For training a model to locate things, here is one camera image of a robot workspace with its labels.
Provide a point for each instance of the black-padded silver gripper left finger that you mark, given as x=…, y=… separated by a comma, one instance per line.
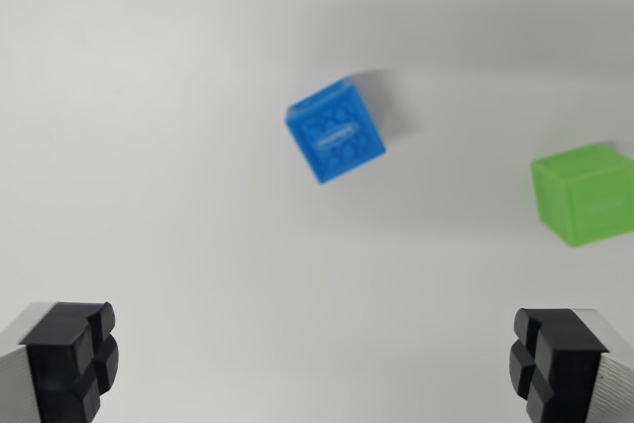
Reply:
x=59, y=363

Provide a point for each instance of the black-padded silver gripper right finger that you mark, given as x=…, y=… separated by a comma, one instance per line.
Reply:
x=564, y=363

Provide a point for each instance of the blue textured cube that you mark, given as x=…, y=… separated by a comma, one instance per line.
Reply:
x=337, y=138

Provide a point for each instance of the green textured cube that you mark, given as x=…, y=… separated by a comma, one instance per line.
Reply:
x=584, y=195

